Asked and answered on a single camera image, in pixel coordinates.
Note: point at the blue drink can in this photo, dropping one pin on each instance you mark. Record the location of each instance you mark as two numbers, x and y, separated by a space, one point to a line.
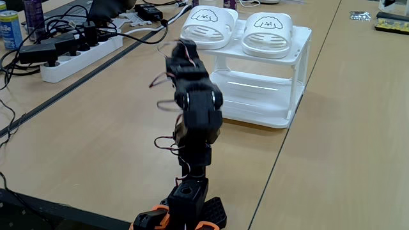
11 32

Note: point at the clear plastic box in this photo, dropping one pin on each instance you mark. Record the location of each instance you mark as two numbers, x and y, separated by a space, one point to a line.
394 4

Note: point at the wide black power adapter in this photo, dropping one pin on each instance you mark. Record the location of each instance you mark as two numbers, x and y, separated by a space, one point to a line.
38 52
64 43

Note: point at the tall black power adapter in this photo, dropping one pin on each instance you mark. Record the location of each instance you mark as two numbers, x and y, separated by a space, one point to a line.
90 32

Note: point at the black base board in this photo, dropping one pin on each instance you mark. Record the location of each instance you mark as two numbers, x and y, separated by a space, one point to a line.
32 214

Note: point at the green drink can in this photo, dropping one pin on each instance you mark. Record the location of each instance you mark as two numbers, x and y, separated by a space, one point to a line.
2 6

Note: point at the black power plug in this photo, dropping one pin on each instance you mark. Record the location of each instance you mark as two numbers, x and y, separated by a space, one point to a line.
103 35

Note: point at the tall purple drink can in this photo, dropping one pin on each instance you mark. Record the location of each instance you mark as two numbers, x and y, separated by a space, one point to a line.
33 19

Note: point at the white power strip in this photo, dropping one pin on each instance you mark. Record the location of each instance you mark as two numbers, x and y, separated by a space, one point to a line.
83 59

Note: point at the small black power brick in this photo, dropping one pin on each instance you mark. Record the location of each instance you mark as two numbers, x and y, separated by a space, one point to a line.
148 12

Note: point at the dark purple drink can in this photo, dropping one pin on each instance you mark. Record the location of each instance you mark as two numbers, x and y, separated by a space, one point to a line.
195 3
230 4

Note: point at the black and yellow box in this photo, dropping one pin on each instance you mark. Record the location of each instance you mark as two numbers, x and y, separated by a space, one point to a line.
393 24

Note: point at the white dog-print slipper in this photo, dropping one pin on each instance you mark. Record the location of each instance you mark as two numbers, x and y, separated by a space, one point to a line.
228 25
284 35

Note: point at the white printed bracket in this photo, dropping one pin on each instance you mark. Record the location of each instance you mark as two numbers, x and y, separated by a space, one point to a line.
116 23
135 19

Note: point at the white plastic shoe rack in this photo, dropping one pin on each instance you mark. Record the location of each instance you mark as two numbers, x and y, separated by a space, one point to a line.
255 96

